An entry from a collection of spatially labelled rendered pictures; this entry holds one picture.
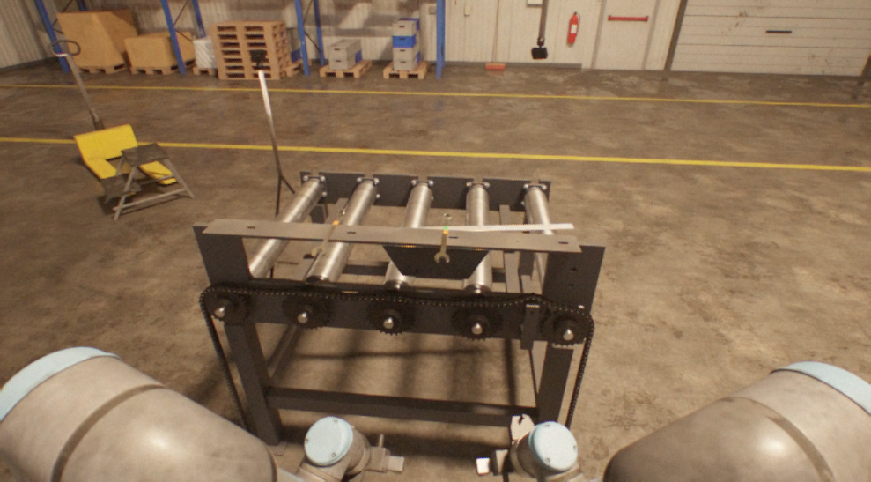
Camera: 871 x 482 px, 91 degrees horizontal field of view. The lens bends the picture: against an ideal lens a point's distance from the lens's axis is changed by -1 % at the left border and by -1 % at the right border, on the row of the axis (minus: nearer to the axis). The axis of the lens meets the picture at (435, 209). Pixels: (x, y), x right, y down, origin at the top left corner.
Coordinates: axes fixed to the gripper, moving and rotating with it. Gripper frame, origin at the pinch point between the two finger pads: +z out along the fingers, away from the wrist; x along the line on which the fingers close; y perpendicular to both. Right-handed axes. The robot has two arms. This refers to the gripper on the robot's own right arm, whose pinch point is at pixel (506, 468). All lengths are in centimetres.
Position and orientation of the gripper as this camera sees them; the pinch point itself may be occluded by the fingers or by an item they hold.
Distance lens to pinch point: 131.7
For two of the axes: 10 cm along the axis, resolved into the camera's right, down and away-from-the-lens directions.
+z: -1.6, 6.1, 7.8
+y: 0.8, 7.9, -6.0
